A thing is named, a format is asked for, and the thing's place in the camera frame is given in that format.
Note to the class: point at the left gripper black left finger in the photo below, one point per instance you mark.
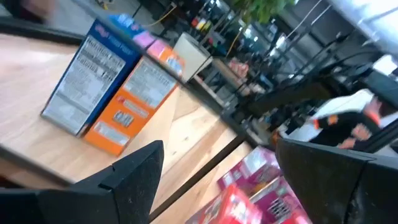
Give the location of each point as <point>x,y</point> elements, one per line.
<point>93,205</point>

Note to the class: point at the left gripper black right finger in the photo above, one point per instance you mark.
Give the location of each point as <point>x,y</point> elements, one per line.
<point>342,193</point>

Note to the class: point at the orange Mini-Wheats cereal box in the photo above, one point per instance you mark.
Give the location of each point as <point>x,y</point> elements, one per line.
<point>130,112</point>

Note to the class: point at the person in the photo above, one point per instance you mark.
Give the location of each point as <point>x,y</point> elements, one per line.
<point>339,124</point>

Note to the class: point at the blue Frosted Flakes cereal box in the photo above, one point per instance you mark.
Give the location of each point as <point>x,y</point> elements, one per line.
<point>87,81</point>

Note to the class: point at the white plant pot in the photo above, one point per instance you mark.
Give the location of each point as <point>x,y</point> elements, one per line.
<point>192,56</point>

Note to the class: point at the green leafy plant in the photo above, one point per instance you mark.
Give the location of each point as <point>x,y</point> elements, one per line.
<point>264,9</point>

